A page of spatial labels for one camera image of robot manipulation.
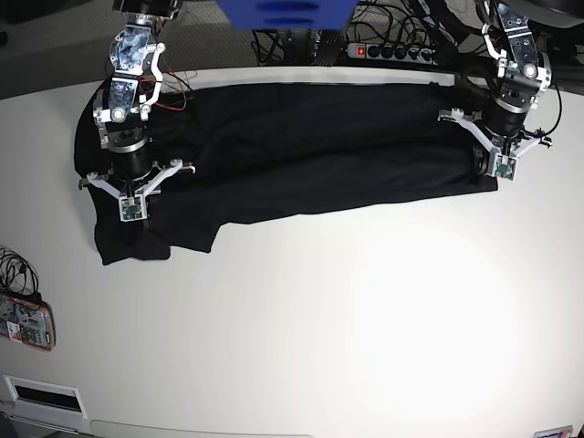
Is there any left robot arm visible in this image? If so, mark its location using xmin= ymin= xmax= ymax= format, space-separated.
xmin=438 ymin=1 xmax=563 ymax=181

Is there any card at table edge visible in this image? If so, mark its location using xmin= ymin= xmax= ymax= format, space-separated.
xmin=533 ymin=425 xmax=574 ymax=438

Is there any orange electronics case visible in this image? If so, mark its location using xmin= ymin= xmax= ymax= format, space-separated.
xmin=1 ymin=292 xmax=57 ymax=351

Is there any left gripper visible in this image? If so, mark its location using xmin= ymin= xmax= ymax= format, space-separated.
xmin=473 ymin=98 xmax=530 ymax=178

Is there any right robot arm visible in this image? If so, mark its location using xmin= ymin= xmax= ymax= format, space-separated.
xmin=93 ymin=1 xmax=183 ymax=196

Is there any blue plastic bin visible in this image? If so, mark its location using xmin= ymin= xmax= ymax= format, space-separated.
xmin=216 ymin=0 xmax=358 ymax=30

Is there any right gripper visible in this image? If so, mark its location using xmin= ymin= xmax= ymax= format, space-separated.
xmin=108 ymin=148 xmax=152 ymax=192

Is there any black T-shirt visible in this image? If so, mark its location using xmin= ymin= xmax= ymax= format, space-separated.
xmin=89 ymin=83 xmax=498 ymax=265

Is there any white power strip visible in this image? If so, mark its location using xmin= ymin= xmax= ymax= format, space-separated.
xmin=345 ymin=43 xmax=436 ymax=65

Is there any black coiled cable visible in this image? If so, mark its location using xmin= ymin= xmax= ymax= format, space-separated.
xmin=0 ymin=245 xmax=40 ymax=297

